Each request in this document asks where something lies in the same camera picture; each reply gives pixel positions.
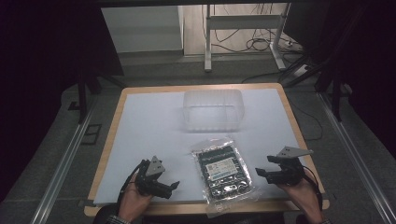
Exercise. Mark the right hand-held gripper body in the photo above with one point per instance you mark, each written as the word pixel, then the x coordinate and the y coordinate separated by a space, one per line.
pixel 291 172

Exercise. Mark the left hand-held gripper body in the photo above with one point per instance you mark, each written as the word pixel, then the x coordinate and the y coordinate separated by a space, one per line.
pixel 148 183

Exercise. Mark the person's left hand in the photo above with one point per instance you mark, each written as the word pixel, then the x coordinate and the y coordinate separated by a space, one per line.
pixel 133 202

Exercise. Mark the person's right hand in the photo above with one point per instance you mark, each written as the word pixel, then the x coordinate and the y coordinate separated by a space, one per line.
pixel 303 196

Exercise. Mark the clear plastic bag with dark contents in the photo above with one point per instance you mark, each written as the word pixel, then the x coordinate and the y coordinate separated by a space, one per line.
pixel 222 172

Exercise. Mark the white table mat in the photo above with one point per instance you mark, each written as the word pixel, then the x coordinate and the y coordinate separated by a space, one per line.
pixel 149 133

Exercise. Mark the clear plastic storage box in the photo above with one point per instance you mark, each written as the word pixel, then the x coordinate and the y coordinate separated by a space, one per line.
pixel 213 110

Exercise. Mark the black metal stand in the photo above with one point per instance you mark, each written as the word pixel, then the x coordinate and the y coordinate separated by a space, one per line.
pixel 334 90
pixel 82 96

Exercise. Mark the white power strip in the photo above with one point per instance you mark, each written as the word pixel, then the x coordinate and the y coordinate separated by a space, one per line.
pixel 301 70

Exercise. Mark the pale cabinet panel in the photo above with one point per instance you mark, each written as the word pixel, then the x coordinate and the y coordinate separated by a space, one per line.
pixel 141 29

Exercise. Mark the aluminium floor rail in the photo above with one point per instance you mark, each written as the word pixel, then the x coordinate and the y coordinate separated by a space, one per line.
pixel 358 158
pixel 60 168

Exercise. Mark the black floor hatch frame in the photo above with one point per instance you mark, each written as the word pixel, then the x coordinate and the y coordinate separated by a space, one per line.
pixel 91 133

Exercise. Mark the white metal desk frame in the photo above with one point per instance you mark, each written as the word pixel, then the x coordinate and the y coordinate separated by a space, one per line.
pixel 239 21

